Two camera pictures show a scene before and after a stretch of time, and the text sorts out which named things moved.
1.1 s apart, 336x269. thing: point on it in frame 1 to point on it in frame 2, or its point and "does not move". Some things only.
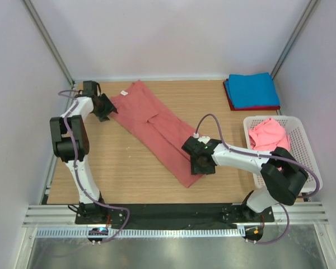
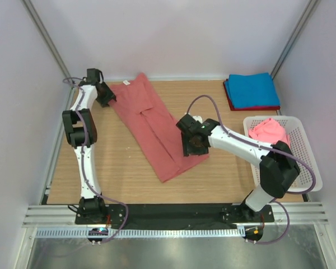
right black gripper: (195, 168) to (188, 149)
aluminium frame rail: (64, 216) does not move
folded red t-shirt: (257, 108) does not move
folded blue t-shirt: (253, 90) does not move
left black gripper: (110, 109) to (110, 96)
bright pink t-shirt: (268, 135) does not move
